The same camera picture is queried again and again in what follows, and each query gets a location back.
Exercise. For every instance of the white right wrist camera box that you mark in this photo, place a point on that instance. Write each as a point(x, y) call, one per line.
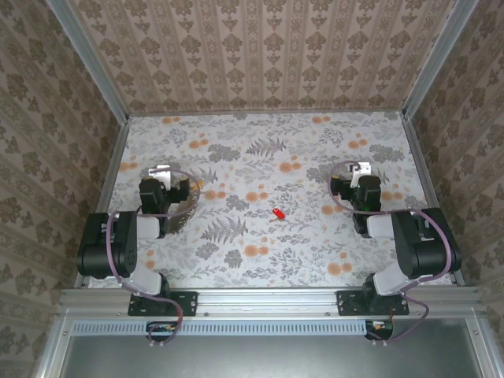
point(364, 168)

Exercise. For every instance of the floral patterned table cover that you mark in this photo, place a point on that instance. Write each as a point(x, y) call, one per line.
point(275, 256)

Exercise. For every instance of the aluminium frame post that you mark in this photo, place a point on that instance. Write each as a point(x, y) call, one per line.
point(90, 67)
point(437, 59)

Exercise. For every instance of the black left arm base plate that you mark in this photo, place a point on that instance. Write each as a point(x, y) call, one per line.
point(187, 303)

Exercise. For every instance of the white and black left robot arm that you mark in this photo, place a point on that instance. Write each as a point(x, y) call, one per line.
point(118, 244)

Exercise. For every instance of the aluminium table side rail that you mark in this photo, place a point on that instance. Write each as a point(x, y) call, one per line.
point(112, 169)
point(425, 177)

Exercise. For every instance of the red-headed key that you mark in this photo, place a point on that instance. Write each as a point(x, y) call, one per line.
point(279, 213)

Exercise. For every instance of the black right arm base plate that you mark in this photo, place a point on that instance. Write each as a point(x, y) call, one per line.
point(346, 303)

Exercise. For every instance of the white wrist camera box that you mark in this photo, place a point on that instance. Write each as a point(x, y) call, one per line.
point(364, 168)
point(161, 173)

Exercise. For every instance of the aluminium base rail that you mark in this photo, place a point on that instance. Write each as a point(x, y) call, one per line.
point(267, 301)

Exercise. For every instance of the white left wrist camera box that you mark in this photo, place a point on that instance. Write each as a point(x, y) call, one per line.
point(161, 173)

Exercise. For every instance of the grey metal sheet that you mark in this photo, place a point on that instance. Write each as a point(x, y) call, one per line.
point(275, 358)

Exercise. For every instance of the aluminium frame bar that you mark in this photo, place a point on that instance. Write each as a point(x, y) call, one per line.
point(486, 346)
point(51, 346)

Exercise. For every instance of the thin aluminium wall-foot rail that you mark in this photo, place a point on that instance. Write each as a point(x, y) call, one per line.
point(267, 112)

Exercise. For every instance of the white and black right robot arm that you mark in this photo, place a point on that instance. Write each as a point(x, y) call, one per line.
point(429, 244)

